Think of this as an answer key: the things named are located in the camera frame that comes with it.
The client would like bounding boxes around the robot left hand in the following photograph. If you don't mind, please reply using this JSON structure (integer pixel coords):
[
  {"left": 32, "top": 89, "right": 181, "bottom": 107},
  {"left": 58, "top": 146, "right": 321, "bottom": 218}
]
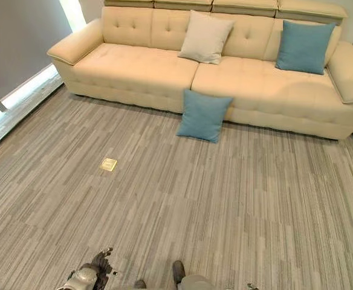
[{"left": 91, "top": 247, "right": 117, "bottom": 288}]

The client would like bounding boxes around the cream leather sofa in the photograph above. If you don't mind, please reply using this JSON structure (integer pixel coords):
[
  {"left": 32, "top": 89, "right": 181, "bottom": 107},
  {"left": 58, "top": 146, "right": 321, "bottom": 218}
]
[{"left": 47, "top": 0, "right": 353, "bottom": 141}]

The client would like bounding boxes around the silver robot right leg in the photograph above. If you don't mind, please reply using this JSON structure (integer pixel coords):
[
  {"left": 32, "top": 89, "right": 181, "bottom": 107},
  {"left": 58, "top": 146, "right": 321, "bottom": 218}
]
[{"left": 178, "top": 272, "right": 223, "bottom": 290}]

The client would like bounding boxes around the dark robot right foot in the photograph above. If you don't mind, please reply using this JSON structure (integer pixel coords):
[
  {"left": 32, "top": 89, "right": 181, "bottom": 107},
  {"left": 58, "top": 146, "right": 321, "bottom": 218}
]
[{"left": 172, "top": 260, "right": 186, "bottom": 284}]

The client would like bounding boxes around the brass floor socket cover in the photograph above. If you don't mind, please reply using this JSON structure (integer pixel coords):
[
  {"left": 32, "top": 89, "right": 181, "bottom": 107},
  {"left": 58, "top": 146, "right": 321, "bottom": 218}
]
[{"left": 100, "top": 156, "right": 118, "bottom": 172}]

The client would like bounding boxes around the blue square cushion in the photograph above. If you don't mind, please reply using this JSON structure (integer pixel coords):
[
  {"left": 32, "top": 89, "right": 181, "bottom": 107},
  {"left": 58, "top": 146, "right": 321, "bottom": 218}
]
[
  {"left": 274, "top": 19, "right": 337, "bottom": 76},
  {"left": 175, "top": 88, "right": 235, "bottom": 144}
]

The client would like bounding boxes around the grey roller blind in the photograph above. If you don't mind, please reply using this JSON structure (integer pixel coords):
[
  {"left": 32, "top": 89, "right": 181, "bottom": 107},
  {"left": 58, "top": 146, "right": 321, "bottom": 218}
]
[{"left": 0, "top": 0, "right": 73, "bottom": 104}]

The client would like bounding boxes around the white square cushion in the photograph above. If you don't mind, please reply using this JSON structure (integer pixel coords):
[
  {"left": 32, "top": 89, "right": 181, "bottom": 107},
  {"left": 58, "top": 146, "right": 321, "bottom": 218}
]
[{"left": 177, "top": 9, "right": 236, "bottom": 65}]

